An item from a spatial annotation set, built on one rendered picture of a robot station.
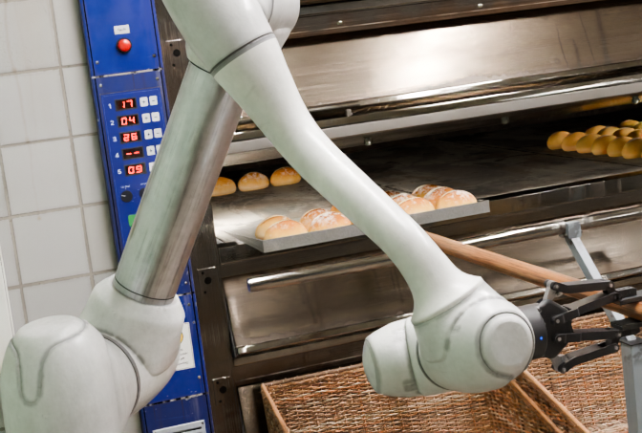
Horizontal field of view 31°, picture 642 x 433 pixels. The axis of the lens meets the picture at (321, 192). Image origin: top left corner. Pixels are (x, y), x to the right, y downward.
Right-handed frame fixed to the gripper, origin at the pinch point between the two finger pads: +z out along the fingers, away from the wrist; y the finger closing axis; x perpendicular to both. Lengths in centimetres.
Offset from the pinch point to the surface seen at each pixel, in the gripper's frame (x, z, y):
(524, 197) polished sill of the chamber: -114, 45, 2
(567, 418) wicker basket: -75, 29, 45
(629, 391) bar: -56, 33, 34
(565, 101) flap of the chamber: -99, 50, -21
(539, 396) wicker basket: -87, 30, 43
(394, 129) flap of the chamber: -100, 7, -21
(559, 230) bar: -77, 32, 4
